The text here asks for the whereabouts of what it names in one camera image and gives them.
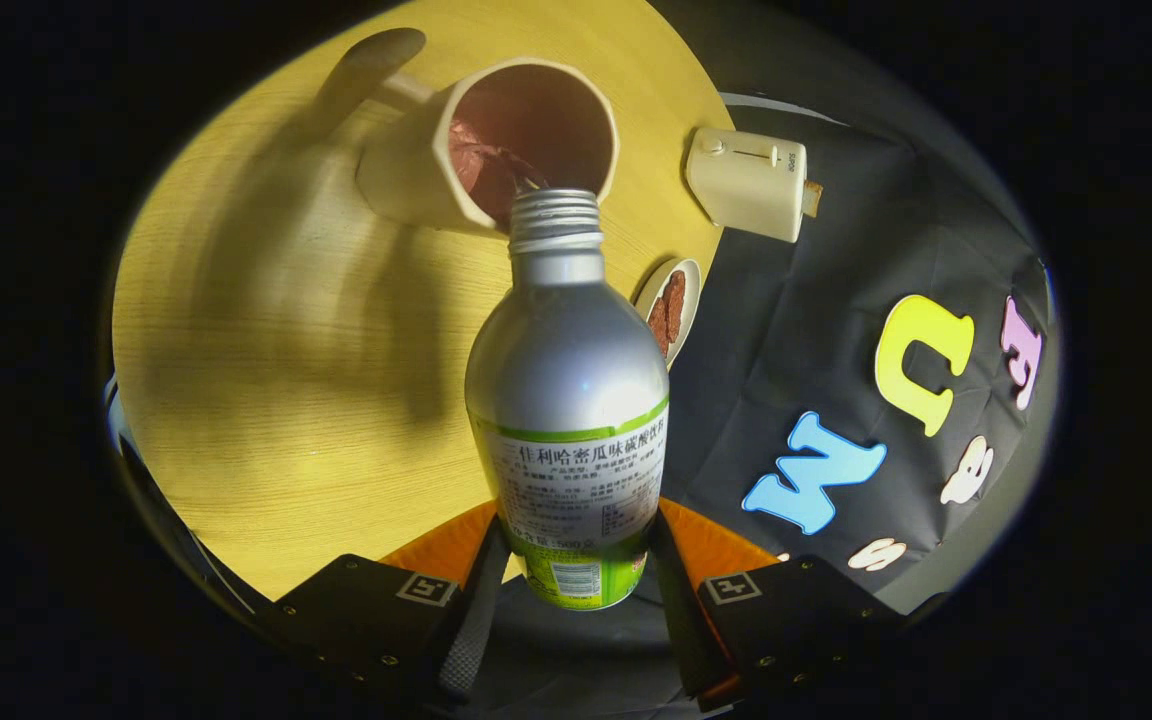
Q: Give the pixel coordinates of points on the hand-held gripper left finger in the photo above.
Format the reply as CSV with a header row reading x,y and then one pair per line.
x,y
471,630

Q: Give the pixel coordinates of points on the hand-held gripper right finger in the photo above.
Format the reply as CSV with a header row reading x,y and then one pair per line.
x,y
681,620

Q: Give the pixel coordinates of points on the silver bottle with green label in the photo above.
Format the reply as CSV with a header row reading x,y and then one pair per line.
x,y
566,370

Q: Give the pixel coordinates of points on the red juice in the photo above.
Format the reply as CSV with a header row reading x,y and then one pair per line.
x,y
481,165

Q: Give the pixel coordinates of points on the black backdrop cloth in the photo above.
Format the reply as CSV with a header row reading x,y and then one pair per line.
x,y
786,350

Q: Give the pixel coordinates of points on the wooden table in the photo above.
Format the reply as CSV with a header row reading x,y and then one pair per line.
x,y
286,400

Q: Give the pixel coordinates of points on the brown meat slices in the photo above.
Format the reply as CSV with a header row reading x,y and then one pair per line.
x,y
669,310

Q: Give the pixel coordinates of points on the white round plate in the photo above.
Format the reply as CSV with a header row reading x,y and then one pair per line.
x,y
691,300

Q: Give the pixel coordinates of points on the toast slice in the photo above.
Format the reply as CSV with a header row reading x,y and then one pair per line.
x,y
814,198

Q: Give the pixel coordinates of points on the white toaster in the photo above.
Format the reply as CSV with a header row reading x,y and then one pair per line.
x,y
746,180

